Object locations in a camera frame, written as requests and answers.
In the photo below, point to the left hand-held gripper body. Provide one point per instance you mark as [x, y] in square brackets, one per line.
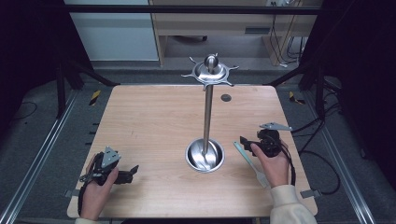
[109, 157]

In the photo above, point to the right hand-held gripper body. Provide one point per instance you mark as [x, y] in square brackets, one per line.
[270, 141]

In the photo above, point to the steel utensil rack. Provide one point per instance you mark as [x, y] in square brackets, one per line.
[208, 109]

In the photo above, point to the person's right hand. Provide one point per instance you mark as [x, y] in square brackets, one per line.
[274, 168]

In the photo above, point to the person's left hand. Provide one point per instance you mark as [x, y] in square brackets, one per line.
[97, 196]

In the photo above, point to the yellow black striped marker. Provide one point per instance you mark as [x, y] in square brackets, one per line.
[95, 97]
[294, 98]

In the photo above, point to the black metal stand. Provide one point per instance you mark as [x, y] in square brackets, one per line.
[314, 77]
[67, 77]

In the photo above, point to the black curtain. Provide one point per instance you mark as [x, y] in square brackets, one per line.
[31, 46]
[358, 62]

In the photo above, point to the light wooden desk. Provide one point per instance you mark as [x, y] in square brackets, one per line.
[218, 23]

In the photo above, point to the white cabinet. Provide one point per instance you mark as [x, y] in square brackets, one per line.
[115, 34]

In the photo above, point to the grey metal table bracket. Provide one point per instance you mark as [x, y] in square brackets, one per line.
[310, 193]
[71, 193]

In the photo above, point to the aluminium floor rail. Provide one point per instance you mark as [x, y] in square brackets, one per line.
[34, 165]
[339, 158]

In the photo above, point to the black horizontal frame bar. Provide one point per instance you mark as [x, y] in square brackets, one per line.
[186, 9]

